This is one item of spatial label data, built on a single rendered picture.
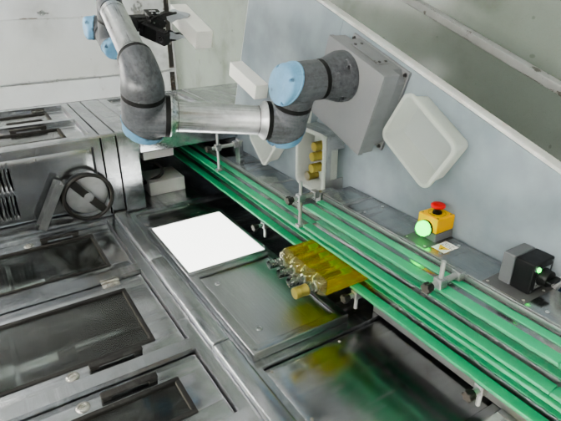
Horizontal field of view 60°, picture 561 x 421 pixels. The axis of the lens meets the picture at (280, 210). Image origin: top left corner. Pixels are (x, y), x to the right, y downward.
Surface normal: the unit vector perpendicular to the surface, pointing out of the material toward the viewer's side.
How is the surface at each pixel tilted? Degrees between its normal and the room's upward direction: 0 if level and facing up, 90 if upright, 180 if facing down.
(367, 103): 1
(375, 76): 1
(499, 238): 0
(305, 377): 90
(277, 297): 90
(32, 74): 90
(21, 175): 90
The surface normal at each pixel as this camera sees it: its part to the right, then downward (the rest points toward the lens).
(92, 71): 0.54, 0.36
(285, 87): -0.81, 0.14
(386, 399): 0.00, -0.91
